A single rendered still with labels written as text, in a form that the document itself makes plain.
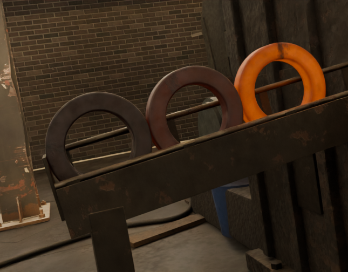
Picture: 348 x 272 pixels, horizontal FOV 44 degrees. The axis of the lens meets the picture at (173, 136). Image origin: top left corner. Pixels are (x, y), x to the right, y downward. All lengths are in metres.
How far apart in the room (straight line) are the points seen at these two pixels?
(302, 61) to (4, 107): 2.64
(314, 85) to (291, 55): 0.07
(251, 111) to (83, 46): 6.18
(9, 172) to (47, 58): 3.81
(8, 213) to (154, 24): 4.62
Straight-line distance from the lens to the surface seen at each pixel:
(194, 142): 0.75
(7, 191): 3.31
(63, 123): 0.73
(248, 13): 1.49
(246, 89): 0.82
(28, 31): 6.96
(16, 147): 3.26
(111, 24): 7.04
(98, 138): 0.80
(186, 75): 0.77
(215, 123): 2.11
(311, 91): 0.88
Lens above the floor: 0.69
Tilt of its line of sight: 5 degrees down
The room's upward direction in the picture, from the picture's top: 9 degrees counter-clockwise
